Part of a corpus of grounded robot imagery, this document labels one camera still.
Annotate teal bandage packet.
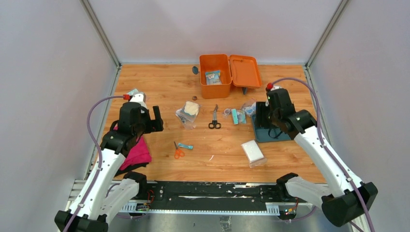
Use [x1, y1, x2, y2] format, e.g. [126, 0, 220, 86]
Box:
[231, 109, 247, 125]

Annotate bag with white gauze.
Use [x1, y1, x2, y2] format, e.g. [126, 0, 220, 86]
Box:
[176, 101, 201, 130]

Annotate white gauze pack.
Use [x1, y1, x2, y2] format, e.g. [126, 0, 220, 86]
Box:
[241, 140, 267, 168]

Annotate orange medicine box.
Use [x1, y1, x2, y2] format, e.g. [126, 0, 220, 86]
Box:
[192, 54, 262, 99]

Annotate blue cotton swab bag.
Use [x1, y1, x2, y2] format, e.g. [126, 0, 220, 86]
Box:
[205, 70, 221, 85]

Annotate clear bag blue items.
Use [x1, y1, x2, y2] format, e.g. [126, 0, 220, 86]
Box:
[241, 98, 257, 117]

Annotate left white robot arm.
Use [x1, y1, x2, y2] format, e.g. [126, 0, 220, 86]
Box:
[54, 102, 163, 232]

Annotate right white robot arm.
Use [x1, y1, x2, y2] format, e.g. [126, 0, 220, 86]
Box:
[257, 88, 378, 227]

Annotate teal plastic tray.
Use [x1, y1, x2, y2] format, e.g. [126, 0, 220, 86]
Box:
[251, 113, 291, 143]

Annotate small clear bag left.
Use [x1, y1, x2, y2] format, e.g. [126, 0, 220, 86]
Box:
[128, 88, 146, 101]

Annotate pink folded cloth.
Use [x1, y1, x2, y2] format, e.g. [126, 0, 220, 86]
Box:
[117, 136, 152, 175]

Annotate small orange scissors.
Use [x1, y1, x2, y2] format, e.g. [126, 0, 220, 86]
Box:
[174, 141, 185, 159]

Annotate blue foil sachet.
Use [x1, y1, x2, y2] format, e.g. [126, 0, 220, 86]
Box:
[177, 143, 193, 150]

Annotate black bandage scissors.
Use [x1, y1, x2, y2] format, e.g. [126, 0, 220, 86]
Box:
[208, 104, 221, 129]

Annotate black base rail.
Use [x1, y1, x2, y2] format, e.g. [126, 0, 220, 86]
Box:
[69, 179, 321, 216]

